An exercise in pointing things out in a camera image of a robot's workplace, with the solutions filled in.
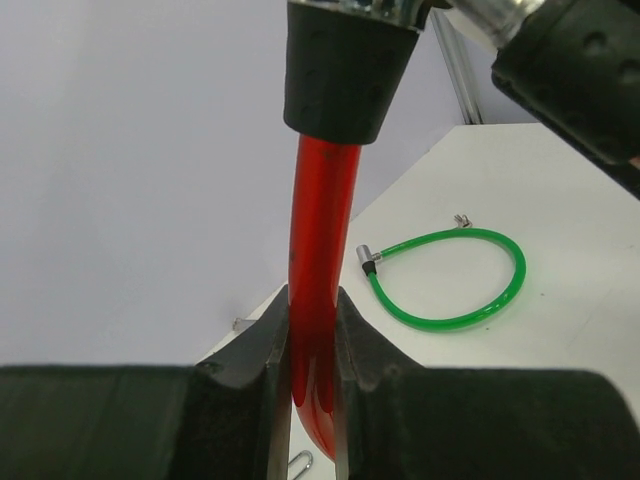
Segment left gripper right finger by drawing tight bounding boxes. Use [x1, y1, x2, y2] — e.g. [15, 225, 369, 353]
[334, 293, 639, 479]

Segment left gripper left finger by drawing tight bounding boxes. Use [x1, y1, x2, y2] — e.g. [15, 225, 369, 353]
[1, 290, 291, 479]

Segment brass padlock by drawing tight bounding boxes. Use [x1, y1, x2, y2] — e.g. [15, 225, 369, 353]
[287, 450, 314, 480]

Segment green cable lock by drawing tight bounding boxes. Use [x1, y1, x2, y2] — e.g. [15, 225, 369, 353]
[355, 214, 527, 333]

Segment red cable lock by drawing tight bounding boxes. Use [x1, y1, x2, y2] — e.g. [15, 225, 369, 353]
[284, 1, 639, 457]

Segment right aluminium frame post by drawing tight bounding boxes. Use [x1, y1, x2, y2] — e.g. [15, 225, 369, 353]
[431, 9, 484, 125]

